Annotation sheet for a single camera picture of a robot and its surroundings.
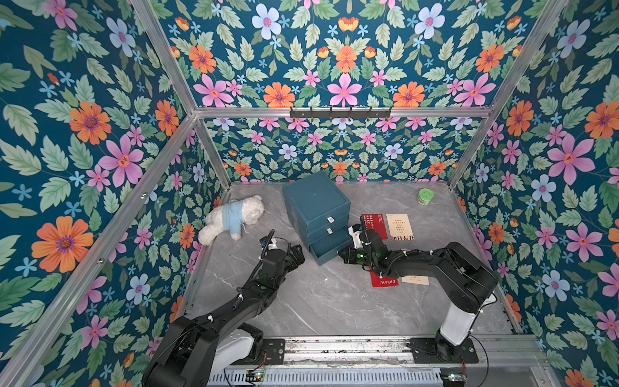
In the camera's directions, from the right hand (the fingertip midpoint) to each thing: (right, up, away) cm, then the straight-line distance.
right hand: (343, 248), depth 92 cm
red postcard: (+13, -12, -4) cm, 18 cm away
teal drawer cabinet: (-8, +15, -10) cm, 20 cm away
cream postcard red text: (+26, +7, +12) cm, 29 cm away
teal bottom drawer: (-6, -1, -4) cm, 8 cm away
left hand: (-18, 0, -5) cm, 18 cm away
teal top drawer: (-6, +10, -8) cm, 14 cm away
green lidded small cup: (+39, +21, +17) cm, 47 cm away
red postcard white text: (+15, +9, +13) cm, 22 cm away
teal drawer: (-6, +6, -3) cm, 9 cm away
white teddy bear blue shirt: (-46, +12, +6) cm, 48 cm away
